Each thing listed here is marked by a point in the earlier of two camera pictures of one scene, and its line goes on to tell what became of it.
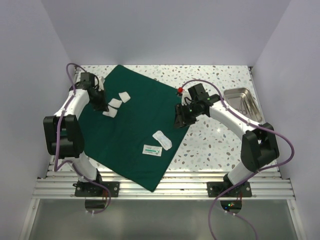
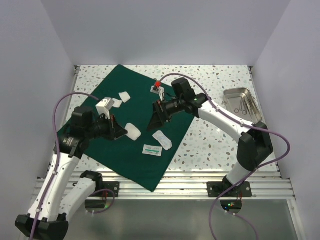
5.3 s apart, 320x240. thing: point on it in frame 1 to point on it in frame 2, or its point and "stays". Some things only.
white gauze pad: [124, 96] stays
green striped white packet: [152, 150] stays
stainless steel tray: [242, 100] stays
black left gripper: [103, 106] to [117, 131]
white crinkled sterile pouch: [165, 142] stays
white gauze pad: [112, 112] to [133, 133]
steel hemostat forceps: [242, 107] stays
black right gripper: [181, 120] to [160, 113]
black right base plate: [215, 189] stays
